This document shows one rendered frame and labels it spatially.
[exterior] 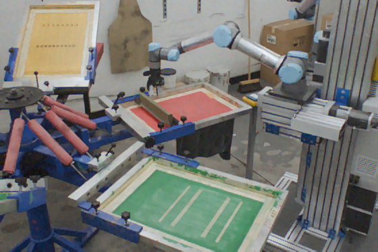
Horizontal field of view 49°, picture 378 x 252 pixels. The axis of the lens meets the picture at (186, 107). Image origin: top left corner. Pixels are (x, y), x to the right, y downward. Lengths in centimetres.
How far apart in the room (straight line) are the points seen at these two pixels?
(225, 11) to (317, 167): 310
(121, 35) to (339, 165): 284
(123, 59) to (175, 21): 80
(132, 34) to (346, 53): 282
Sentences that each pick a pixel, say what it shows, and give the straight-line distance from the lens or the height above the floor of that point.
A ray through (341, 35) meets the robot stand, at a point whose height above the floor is 158.
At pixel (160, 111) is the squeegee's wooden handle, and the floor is 104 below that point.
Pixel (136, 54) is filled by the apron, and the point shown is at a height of 72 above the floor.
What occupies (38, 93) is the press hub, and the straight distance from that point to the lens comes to 243.
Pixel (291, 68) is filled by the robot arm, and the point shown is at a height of 146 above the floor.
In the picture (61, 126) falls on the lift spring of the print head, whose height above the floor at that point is 117.
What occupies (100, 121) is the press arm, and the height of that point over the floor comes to 104.
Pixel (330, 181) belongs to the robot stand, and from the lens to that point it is 288.
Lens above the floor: 222
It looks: 25 degrees down
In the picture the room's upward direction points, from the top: straight up
